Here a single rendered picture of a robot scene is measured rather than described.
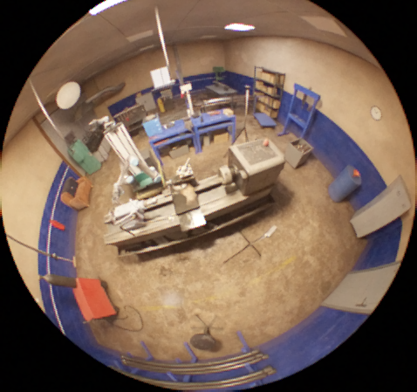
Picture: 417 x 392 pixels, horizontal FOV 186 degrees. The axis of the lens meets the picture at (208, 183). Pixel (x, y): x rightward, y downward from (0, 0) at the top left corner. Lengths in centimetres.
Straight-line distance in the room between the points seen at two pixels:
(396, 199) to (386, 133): 136
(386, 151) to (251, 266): 389
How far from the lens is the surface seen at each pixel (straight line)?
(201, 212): 162
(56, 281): 306
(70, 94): 420
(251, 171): 137
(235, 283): 243
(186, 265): 246
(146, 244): 232
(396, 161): 396
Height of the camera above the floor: 237
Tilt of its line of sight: 56 degrees down
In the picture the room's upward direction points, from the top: 9 degrees counter-clockwise
